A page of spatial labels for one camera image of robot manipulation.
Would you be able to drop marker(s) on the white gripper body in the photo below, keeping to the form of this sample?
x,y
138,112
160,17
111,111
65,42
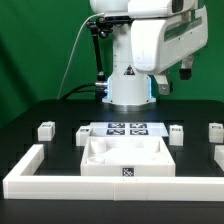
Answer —
x,y
158,44

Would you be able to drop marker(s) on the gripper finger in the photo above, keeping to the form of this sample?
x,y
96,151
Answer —
x,y
164,85
186,67

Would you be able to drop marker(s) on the white square tabletop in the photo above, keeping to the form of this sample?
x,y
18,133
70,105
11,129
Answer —
x,y
127,157

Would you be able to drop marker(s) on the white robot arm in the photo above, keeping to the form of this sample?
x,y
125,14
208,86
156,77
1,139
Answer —
x,y
127,89

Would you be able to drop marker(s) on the fiducial marker sheet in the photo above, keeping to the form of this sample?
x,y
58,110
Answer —
x,y
128,129

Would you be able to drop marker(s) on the white obstacle block right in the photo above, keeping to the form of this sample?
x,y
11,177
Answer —
x,y
219,156

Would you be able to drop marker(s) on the white U-shaped fence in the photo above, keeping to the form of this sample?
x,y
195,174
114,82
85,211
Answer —
x,y
22,183

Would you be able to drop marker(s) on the grey camera on mount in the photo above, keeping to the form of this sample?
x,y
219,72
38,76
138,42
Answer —
x,y
116,16

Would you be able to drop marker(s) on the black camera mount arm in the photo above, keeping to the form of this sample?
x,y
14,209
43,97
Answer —
x,y
98,50

